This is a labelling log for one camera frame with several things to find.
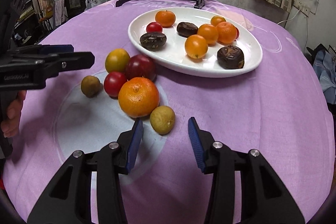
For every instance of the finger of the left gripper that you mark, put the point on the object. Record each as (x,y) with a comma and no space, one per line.
(40,49)
(70,61)

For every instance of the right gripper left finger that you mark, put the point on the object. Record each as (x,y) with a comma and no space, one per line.
(67,197)

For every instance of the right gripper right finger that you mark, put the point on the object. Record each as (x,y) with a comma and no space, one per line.
(264,197)

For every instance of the green longan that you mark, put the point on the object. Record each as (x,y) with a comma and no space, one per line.
(90,86)
(162,119)

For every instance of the dark passion fruit front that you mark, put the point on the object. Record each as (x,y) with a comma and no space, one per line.
(153,40)

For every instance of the dark passion fruit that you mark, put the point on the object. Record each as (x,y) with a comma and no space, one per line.
(230,57)
(153,40)
(186,29)

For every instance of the red cherry tomato front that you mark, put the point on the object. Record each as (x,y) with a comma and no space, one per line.
(154,27)

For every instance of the red cherry tomato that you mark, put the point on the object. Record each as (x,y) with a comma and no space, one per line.
(237,33)
(154,27)
(114,82)

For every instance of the large orange mandarin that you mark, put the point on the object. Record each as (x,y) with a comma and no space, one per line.
(165,18)

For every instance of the yellow orange kumquat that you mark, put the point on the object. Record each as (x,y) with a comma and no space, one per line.
(196,47)

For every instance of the yellow orange fruit front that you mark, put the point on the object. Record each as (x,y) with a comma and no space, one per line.
(209,32)

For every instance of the small orange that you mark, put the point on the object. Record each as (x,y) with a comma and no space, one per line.
(217,19)

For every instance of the central orange mandarin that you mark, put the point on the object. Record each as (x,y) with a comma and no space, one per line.
(227,32)

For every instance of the person's left hand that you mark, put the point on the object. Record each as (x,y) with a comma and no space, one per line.
(10,125)

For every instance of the yellow green round fruit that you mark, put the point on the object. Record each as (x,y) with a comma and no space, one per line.
(117,60)

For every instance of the white plastic bag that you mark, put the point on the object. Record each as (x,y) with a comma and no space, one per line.
(91,3)

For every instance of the dark red plum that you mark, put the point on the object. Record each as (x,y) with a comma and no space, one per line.
(141,66)

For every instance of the large mandarin behind centre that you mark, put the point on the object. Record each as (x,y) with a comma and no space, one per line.
(138,97)

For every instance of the purple printed tablecloth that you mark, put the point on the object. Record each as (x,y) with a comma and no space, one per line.
(279,109)

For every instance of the blue cloth pile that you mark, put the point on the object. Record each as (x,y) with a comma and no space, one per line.
(324,68)

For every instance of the white oval plate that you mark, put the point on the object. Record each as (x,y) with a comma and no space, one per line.
(173,55)

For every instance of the white wall power strip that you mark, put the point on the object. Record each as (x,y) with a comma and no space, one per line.
(302,6)

